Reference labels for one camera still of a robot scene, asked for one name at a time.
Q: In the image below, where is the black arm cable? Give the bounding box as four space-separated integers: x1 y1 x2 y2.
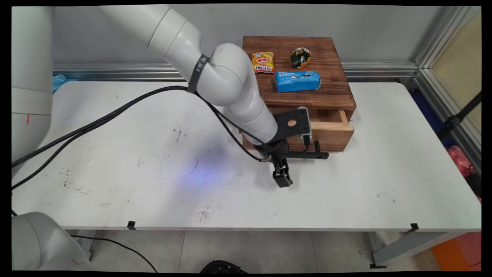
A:
12 85 310 192

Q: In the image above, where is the brown wooden drawer cabinet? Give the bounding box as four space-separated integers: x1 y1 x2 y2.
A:
241 36 357 127

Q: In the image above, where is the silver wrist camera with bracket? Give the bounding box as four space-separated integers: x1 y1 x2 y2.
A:
274 107 313 146

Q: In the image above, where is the orange box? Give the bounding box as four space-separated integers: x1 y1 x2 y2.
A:
430 232 482 271

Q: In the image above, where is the white table leg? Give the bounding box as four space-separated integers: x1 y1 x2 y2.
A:
369 231 468 269
75 230 97 261

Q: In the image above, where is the wooden drawer with black handle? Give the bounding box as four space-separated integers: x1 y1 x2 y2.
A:
242 110 355 160

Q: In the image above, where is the black stand rod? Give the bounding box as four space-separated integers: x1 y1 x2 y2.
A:
438 92 482 141

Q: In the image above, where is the blue tissue pack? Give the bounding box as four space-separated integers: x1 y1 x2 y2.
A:
274 70 322 93

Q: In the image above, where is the black floor cable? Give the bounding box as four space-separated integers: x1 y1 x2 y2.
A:
70 234 159 273

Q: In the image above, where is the black round object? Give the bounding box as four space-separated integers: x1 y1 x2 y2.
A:
199 260 249 274

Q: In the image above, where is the yellow snack bag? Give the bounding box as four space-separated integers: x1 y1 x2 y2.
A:
251 52 276 74

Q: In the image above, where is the green crumpled snack bag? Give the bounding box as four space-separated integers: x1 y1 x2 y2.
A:
290 47 312 70

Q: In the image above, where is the horizontal aluminium frame rail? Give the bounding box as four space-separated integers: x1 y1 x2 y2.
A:
53 62 418 82

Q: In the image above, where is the red plastic bag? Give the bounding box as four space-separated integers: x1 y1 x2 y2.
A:
445 145 475 178

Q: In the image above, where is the dark blue object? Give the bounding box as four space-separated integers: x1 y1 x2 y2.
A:
409 90 457 149

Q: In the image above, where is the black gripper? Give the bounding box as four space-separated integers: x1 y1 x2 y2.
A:
255 138 294 189

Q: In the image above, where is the aluminium corner frame post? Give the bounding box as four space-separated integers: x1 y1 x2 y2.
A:
413 6 482 172

